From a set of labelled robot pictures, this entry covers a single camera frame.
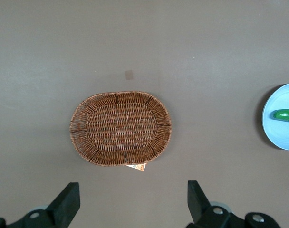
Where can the brown tape patch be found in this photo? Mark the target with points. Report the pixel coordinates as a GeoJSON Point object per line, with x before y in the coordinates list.
{"type": "Point", "coordinates": [129, 75]}

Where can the brown wicker oval basket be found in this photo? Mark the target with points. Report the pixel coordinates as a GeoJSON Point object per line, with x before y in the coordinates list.
{"type": "Point", "coordinates": [120, 128]}

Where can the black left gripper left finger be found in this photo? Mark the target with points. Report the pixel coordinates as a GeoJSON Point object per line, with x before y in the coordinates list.
{"type": "Point", "coordinates": [63, 209]}

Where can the orange white basket tag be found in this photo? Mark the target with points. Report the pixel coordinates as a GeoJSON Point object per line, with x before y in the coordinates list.
{"type": "Point", "coordinates": [138, 167]}

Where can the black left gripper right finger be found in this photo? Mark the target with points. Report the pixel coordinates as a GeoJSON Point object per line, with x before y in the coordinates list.
{"type": "Point", "coordinates": [199, 209]}

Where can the light blue round plate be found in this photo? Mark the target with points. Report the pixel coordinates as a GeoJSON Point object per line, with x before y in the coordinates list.
{"type": "Point", "coordinates": [282, 135]}

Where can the green cucumber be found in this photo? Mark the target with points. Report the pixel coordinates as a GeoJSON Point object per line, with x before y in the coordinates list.
{"type": "Point", "coordinates": [286, 115]}

